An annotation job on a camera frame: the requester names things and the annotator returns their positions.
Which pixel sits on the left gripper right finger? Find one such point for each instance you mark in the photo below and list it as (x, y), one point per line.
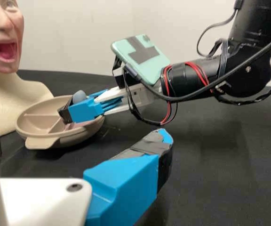
(130, 179)

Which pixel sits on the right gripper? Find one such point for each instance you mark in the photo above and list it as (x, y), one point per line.
(140, 95)

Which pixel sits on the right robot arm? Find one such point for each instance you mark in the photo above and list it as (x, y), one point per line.
(243, 58)

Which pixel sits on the beige divided bowl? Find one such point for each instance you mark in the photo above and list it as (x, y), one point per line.
(39, 124)

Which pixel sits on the dummy head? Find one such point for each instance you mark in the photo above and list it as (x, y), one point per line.
(6, 47)

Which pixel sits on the right wrist camera phone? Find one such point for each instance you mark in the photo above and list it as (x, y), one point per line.
(142, 56)

